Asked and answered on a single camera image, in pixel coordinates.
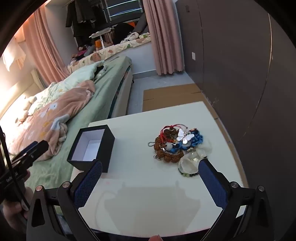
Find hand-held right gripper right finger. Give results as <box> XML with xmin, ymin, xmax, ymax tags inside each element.
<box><xmin>198</xmin><ymin>158</ymin><xmax>274</xmax><ymax>241</ymax></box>

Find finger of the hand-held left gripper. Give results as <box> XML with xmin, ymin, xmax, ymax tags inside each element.
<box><xmin>9</xmin><ymin>141</ymin><xmax>38</xmax><ymax>158</ymax></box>
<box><xmin>13</xmin><ymin>140</ymin><xmax>50</xmax><ymax>171</ymax></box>

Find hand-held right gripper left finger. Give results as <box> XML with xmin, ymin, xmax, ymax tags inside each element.
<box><xmin>26</xmin><ymin>159</ymin><xmax>103</xmax><ymax>241</ymax></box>

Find black jewelry box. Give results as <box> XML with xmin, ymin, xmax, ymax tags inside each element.
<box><xmin>67</xmin><ymin>124</ymin><xmax>115</xmax><ymax>173</ymax></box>

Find blue braided bracelet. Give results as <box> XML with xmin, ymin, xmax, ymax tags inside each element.
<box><xmin>171</xmin><ymin>130</ymin><xmax>205</xmax><ymax>154</ymax></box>

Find silver butterfly pendant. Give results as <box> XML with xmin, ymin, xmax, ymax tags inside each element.
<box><xmin>176</xmin><ymin>129</ymin><xmax>195</xmax><ymax>146</ymax></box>

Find brown seed bead bracelet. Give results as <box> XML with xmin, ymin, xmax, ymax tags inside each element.
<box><xmin>153</xmin><ymin>133</ymin><xmax>185</xmax><ymax>164</ymax></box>

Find person's left hand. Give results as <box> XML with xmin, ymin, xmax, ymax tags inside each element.
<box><xmin>0</xmin><ymin>170</ymin><xmax>31</xmax><ymax>232</ymax></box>

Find cream plush toy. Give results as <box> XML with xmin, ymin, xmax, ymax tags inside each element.
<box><xmin>17</xmin><ymin>96</ymin><xmax>37</xmax><ymax>122</ymax></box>

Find pink floral blanket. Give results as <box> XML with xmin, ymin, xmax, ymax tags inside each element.
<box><xmin>7</xmin><ymin>80</ymin><xmax>96</xmax><ymax>160</ymax></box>

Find white bed headboard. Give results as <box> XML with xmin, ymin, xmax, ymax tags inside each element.
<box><xmin>30</xmin><ymin>68</ymin><xmax>47</xmax><ymax>91</ymax></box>

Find bed with green sheet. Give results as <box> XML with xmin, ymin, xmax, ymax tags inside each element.
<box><xmin>0</xmin><ymin>56</ymin><xmax>134</xmax><ymax>193</ymax></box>

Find light green floral quilt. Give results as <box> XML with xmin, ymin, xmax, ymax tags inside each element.
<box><xmin>23</xmin><ymin>61</ymin><xmax>109</xmax><ymax>112</ymax></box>

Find brown cardboard sheet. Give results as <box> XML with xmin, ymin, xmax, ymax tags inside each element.
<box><xmin>142</xmin><ymin>83</ymin><xmax>249</xmax><ymax>188</ymax></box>

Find pink curtain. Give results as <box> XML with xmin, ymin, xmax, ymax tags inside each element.
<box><xmin>15</xmin><ymin>5</ymin><xmax>71</xmax><ymax>90</ymax></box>
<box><xmin>142</xmin><ymin>0</ymin><xmax>185</xmax><ymax>75</ymax></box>

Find pile of plush toys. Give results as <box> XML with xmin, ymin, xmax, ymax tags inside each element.
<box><xmin>71</xmin><ymin>45</ymin><xmax>96</xmax><ymax>62</ymax></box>

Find floral window seat cushion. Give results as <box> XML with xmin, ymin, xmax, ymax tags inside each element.
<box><xmin>67</xmin><ymin>35</ymin><xmax>152</xmax><ymax>72</ymax></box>

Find white folding rack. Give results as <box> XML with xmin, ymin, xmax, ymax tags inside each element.
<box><xmin>89</xmin><ymin>28</ymin><xmax>116</xmax><ymax>39</ymax></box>

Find hanging dark clothes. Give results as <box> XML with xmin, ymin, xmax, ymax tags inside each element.
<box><xmin>65</xmin><ymin>0</ymin><xmax>109</xmax><ymax>45</ymax></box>

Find panda plush toy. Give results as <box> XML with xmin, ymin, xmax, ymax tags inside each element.
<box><xmin>120</xmin><ymin>31</ymin><xmax>139</xmax><ymax>43</ymax></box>

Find black cushion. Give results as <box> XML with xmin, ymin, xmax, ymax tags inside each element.
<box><xmin>114</xmin><ymin>23</ymin><xmax>134</xmax><ymax>39</ymax></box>

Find window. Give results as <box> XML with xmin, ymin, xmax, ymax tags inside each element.
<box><xmin>102</xmin><ymin>0</ymin><xmax>144</xmax><ymax>26</ymax></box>

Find grey cushion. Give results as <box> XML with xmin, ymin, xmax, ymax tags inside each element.
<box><xmin>133</xmin><ymin>16</ymin><xmax>148</xmax><ymax>33</ymax></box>

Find black cable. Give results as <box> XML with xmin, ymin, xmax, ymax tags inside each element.
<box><xmin>0</xmin><ymin>125</ymin><xmax>30</xmax><ymax>210</ymax></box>

